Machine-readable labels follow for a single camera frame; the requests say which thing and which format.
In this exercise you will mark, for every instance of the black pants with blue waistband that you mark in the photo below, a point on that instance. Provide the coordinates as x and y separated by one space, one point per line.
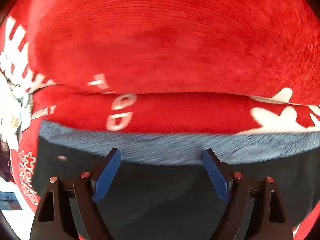
162 191

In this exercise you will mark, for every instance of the white floral patterned cloth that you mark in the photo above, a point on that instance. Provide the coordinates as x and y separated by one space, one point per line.
16 110

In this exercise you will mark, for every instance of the red blanket with white characters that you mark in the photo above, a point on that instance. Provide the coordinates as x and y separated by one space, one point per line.
161 113

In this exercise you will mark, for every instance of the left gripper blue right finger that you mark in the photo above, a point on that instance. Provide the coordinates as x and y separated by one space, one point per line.
219 174

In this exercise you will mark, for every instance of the red folded quilt with letters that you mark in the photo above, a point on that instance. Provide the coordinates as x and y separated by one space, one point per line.
264 48

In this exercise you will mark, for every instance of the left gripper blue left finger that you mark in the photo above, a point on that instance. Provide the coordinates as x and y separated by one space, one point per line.
104 173

